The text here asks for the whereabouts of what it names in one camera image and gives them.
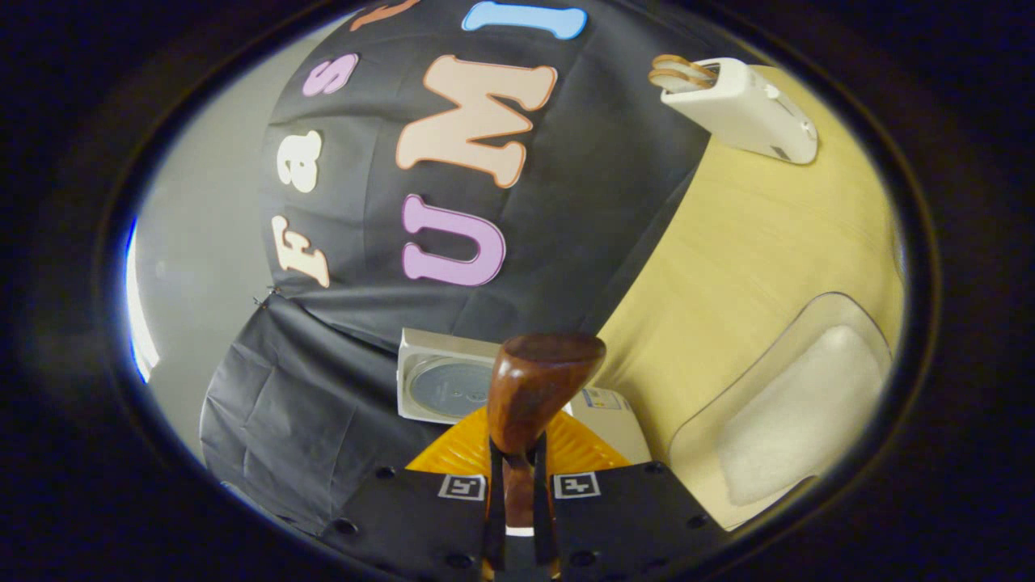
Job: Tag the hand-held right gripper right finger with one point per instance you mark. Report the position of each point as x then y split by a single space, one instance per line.
623 517

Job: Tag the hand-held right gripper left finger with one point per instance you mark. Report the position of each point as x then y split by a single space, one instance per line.
420 517

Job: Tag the white rice cooker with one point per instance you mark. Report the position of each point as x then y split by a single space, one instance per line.
449 388

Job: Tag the brown wooden spoon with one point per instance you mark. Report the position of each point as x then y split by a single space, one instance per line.
534 388

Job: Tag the clear plastic box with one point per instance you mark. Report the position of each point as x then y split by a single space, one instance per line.
711 428

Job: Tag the white toaster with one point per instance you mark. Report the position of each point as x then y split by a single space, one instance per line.
744 113

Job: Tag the brown toast slice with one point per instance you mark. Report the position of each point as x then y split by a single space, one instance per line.
675 79
683 65

